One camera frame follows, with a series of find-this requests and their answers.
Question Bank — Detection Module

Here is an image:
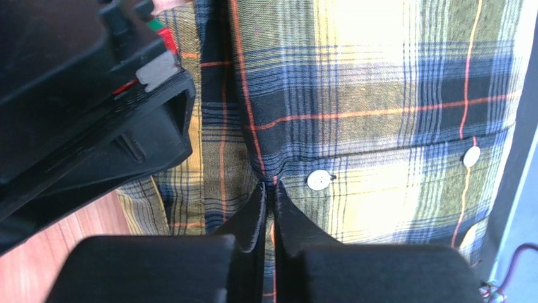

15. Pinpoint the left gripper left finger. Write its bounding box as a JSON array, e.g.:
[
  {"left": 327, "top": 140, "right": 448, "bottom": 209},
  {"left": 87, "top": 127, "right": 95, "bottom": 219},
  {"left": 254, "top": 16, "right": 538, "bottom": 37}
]
[{"left": 47, "top": 183, "right": 267, "bottom": 302}]

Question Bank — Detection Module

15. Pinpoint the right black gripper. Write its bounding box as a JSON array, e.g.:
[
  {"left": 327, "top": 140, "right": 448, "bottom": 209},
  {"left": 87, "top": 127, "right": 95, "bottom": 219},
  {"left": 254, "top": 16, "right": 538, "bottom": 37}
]
[{"left": 1, "top": 1, "right": 196, "bottom": 254}]

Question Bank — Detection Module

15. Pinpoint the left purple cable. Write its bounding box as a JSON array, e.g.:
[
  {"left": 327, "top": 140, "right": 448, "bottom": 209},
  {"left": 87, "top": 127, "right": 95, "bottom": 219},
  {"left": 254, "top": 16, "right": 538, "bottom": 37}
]
[{"left": 496, "top": 242, "right": 538, "bottom": 295}]

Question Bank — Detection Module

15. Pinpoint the yellow plaid long sleeve shirt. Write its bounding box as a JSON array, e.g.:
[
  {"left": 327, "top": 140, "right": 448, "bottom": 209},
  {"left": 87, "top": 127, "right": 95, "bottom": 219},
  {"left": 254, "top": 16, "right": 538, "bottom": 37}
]
[{"left": 115, "top": 0, "right": 526, "bottom": 303}]

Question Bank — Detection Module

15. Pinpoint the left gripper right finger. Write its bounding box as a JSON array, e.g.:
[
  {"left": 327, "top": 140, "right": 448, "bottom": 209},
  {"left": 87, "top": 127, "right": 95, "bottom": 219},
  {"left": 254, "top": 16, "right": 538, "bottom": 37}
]
[{"left": 275, "top": 182, "right": 482, "bottom": 302}]

